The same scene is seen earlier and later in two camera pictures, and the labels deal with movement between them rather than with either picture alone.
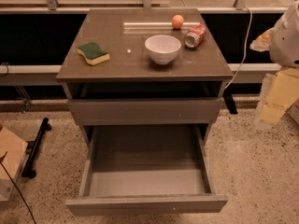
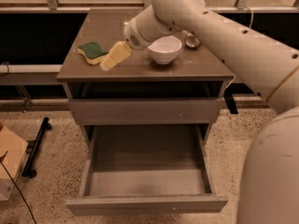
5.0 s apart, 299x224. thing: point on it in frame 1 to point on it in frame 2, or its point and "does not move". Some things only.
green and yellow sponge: (93, 53) does not move
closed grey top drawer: (187, 111) does not move
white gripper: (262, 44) to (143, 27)
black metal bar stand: (33, 149) does not move
